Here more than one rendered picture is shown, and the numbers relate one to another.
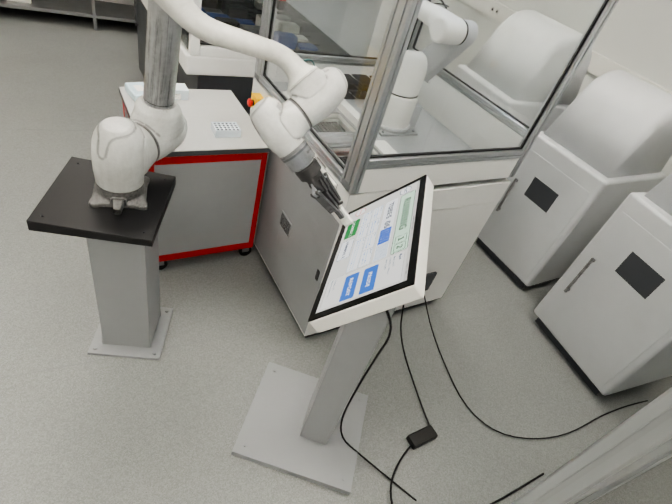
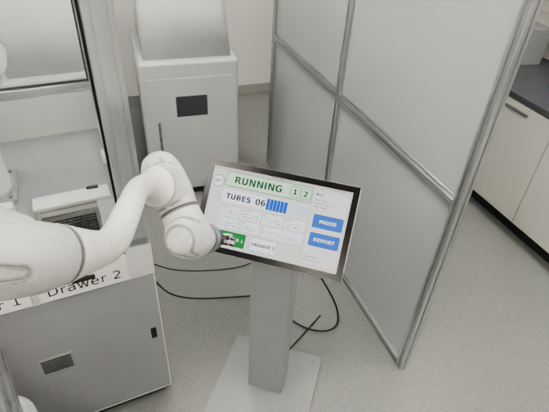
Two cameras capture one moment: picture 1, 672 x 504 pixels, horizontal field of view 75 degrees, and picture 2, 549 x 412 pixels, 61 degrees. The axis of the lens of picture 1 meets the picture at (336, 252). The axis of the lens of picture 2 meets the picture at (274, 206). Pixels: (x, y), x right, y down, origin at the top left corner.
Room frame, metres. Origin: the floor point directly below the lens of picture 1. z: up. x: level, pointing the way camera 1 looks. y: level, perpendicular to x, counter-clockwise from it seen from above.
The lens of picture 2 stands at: (0.71, 1.07, 2.04)
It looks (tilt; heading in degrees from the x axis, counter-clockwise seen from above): 37 degrees down; 284
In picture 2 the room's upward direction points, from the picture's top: 3 degrees clockwise
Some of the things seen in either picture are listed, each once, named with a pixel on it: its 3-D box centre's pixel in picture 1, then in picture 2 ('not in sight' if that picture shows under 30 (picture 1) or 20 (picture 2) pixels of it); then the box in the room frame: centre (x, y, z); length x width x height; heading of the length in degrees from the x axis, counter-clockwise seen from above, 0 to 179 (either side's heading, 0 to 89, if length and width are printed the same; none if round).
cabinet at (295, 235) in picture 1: (351, 212); (28, 295); (2.09, -0.01, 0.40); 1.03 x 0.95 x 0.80; 41
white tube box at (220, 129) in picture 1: (225, 129); not in sight; (1.87, 0.69, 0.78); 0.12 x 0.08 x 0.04; 129
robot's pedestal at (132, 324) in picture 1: (128, 274); not in sight; (1.17, 0.79, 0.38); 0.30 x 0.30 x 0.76; 16
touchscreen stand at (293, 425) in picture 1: (332, 358); (268, 323); (0.99, -0.11, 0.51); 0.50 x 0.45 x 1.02; 89
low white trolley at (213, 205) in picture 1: (191, 180); not in sight; (1.93, 0.88, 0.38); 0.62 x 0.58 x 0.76; 41
